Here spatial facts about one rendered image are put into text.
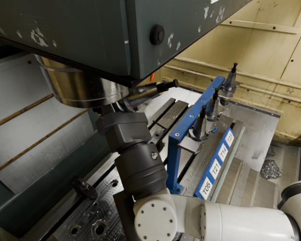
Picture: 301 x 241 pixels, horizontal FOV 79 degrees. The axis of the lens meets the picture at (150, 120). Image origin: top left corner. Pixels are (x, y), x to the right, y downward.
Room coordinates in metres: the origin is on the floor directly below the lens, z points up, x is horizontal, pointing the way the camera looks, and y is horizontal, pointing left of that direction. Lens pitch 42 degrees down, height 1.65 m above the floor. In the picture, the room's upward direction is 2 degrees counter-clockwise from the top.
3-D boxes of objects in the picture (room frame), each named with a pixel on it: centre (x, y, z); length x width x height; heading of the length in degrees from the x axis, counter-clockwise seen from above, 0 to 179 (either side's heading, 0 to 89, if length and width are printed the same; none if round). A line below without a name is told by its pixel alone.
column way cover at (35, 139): (0.57, 0.47, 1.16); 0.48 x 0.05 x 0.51; 145
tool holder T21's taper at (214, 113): (0.50, -0.22, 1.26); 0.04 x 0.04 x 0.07
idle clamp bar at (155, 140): (0.57, 0.01, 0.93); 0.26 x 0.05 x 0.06; 150
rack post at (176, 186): (0.40, -0.08, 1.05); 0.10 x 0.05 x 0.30; 55
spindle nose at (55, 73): (0.32, 0.10, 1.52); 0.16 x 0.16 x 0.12
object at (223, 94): (0.64, -0.31, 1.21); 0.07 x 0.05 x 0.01; 55
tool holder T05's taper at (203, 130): (0.41, -0.16, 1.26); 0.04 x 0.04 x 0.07
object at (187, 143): (0.37, -0.12, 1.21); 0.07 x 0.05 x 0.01; 55
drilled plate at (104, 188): (0.25, 0.15, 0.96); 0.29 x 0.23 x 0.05; 145
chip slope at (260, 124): (0.84, -0.28, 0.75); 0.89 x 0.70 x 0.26; 55
